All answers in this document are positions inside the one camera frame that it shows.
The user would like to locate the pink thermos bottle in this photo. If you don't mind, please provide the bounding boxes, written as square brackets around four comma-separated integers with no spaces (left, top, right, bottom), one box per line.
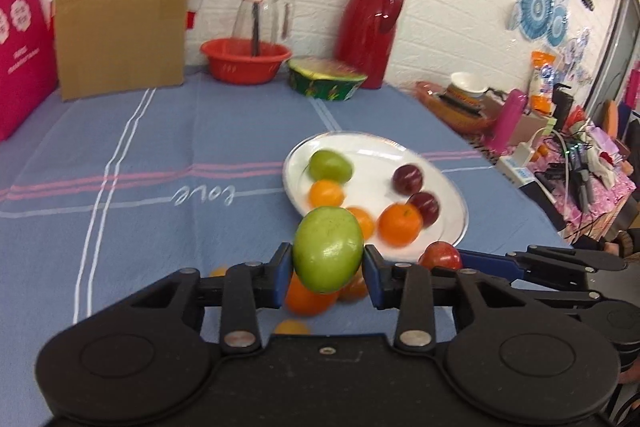
[485,89,527,156]

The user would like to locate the brown cardboard box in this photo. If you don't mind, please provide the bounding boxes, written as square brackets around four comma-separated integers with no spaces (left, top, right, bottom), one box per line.
[53,0,186,101]

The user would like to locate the red plastic basin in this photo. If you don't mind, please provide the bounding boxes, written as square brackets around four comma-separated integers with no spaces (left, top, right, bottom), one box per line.
[200,38,292,86]

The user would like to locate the pink tote bag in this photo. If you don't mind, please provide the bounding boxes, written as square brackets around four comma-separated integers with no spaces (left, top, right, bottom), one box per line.
[0,0,58,140]

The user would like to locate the tan longan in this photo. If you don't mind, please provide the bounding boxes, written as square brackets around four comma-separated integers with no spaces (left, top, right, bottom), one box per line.
[272,319,310,336]
[209,267,227,277]

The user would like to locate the white ceramic plate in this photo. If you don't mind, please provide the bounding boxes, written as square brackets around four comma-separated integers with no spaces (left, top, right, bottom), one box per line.
[282,131,469,262]

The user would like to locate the blue striped tablecloth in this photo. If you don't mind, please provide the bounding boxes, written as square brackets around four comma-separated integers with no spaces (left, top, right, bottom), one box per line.
[1,72,561,426]

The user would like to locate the stacked white bowls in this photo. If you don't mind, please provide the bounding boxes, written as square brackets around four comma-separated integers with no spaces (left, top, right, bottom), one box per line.
[440,72,488,113]

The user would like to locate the large orange tangerine front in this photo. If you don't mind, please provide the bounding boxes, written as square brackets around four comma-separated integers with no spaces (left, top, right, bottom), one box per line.
[378,202,423,247]

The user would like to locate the green foil bowl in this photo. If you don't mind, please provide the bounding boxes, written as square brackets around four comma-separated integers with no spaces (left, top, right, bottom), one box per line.
[286,56,368,101]

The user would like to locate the dark utensil in pitcher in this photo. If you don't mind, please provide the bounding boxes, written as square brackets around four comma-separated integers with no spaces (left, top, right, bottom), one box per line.
[250,0,262,56]

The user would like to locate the tan longan middle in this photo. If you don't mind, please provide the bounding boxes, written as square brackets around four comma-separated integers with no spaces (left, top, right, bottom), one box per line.
[272,319,310,336]

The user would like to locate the glass pitcher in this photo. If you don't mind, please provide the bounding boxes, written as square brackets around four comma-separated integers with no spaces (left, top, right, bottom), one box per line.
[232,0,295,43]

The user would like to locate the dark red plum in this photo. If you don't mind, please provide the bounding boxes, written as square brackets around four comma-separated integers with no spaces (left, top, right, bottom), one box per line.
[392,164,423,196]
[408,191,440,229]

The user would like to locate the tan longan back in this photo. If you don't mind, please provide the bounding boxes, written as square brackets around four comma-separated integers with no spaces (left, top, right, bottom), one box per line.
[209,267,227,277]

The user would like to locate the brown wooden tray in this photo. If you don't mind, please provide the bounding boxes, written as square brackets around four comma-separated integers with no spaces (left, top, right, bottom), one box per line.
[412,81,496,135]

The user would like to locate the green mango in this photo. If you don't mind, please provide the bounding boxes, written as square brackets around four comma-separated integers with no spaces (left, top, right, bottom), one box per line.
[308,150,354,184]
[292,207,363,294]

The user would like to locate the white power strip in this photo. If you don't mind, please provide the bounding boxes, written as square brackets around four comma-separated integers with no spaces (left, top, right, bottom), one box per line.
[496,142,536,188]

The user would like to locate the blue paper fan decoration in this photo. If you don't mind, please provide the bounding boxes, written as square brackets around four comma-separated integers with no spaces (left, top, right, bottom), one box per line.
[506,0,570,48]

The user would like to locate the red thermos jug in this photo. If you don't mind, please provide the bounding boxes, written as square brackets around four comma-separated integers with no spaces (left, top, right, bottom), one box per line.
[334,0,405,90]

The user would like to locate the red apple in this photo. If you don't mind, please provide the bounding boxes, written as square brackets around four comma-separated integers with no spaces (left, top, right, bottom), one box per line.
[418,241,463,270]

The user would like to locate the orange snack package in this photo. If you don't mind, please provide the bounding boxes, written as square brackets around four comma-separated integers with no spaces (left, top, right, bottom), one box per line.
[528,51,555,115]

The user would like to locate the small yellow orange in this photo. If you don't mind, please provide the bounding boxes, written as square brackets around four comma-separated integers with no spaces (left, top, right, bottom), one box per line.
[308,180,345,208]

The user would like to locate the green mango front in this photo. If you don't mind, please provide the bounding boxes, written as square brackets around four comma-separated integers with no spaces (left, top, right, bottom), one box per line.
[292,207,363,294]

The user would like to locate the orange tangerine back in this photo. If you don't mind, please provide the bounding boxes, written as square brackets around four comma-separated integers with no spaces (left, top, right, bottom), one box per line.
[284,273,338,317]

